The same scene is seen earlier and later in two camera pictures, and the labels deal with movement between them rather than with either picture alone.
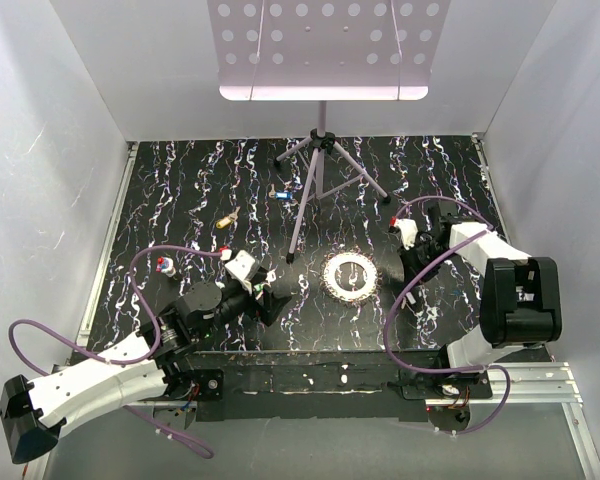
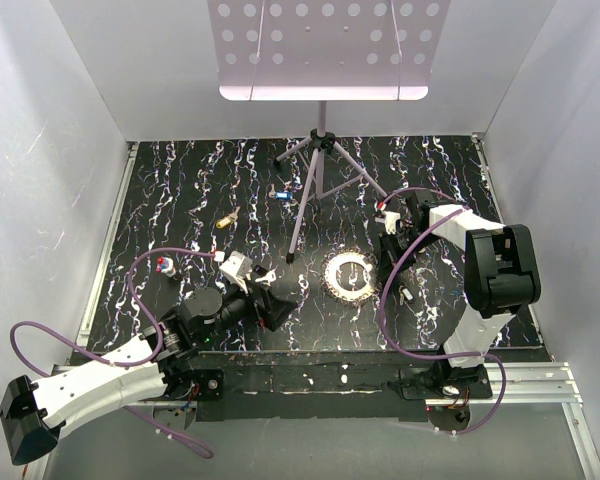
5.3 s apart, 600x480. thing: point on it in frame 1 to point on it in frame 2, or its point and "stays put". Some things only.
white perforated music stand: (326, 51) stays put
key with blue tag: (281, 195) stays put
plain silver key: (271, 276) stays put
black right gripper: (411, 269) to (388, 256)
